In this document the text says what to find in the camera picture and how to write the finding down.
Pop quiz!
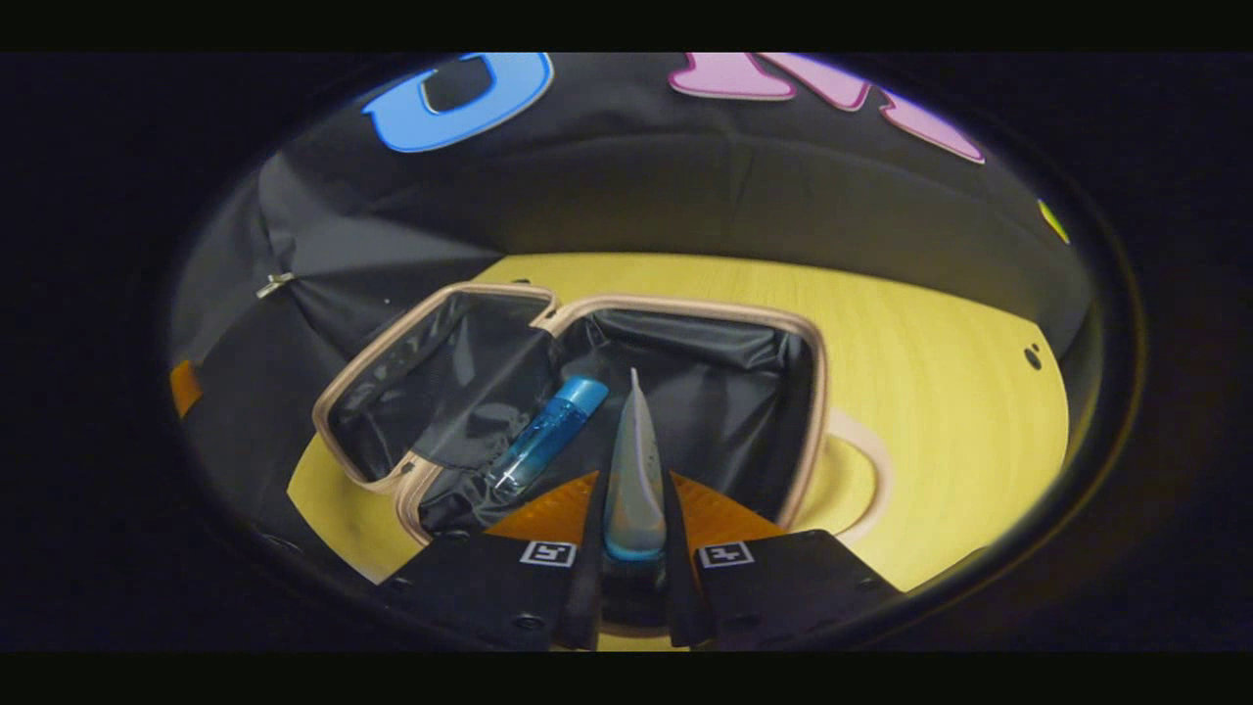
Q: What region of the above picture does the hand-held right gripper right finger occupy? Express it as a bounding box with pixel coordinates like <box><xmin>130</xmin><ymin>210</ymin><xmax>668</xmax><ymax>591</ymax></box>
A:
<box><xmin>664</xmin><ymin>470</ymin><xmax>902</xmax><ymax>649</ymax></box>

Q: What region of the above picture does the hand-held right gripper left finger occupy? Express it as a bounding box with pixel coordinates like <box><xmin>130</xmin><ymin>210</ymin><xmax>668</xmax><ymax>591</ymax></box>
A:
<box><xmin>377</xmin><ymin>470</ymin><xmax>606</xmax><ymax>652</ymax></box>

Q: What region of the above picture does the white and blue tube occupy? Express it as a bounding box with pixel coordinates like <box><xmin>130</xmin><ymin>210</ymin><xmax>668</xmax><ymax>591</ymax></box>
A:
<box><xmin>602</xmin><ymin>367</ymin><xmax>669</xmax><ymax>564</ymax></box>

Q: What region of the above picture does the blue capped teal bottle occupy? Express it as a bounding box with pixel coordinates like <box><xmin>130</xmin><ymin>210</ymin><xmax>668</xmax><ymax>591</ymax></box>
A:
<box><xmin>487</xmin><ymin>376</ymin><xmax>610</xmax><ymax>495</ymax></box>

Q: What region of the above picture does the beige suitcase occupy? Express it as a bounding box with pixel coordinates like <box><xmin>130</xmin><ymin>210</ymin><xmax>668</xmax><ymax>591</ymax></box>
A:
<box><xmin>311</xmin><ymin>282</ymin><xmax>894</xmax><ymax>549</ymax></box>

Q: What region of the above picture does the black backdrop cloth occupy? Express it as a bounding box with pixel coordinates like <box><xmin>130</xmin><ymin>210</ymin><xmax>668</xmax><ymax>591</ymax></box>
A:
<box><xmin>166</xmin><ymin>54</ymin><xmax>1097</xmax><ymax>549</ymax></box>

